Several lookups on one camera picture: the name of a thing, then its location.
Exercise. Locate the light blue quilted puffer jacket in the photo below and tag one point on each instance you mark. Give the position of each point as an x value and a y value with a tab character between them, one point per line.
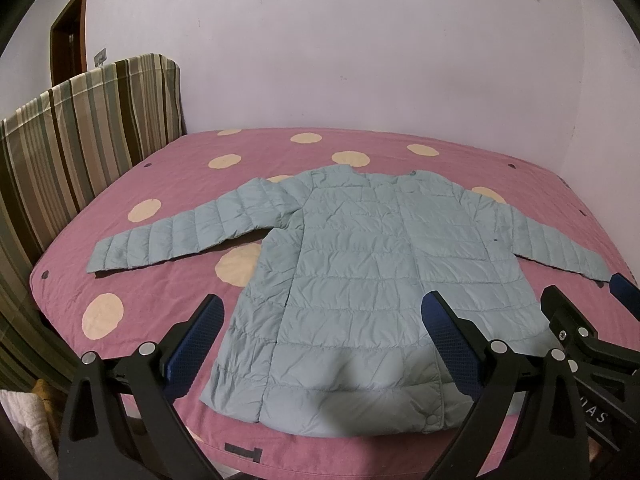
326	339

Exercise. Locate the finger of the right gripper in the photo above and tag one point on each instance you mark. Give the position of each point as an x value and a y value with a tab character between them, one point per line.
626	293
570	327

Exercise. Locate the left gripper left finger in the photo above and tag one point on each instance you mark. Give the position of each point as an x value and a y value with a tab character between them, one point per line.
96	439

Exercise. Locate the striped fabric headboard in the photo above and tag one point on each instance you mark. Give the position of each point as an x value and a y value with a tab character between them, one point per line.
58	152

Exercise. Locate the dark brown wooden door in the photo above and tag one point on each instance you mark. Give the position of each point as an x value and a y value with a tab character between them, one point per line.
68	42

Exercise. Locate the white cloth beside bed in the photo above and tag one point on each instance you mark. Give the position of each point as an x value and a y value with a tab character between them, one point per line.
27	416

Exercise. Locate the pink polka dot bed sheet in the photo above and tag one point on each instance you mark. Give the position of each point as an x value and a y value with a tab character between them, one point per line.
112	312

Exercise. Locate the wall light switch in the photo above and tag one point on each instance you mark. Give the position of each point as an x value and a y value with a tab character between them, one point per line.
100	57

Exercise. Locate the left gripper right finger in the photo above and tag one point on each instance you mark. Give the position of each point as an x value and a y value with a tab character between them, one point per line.
549	440

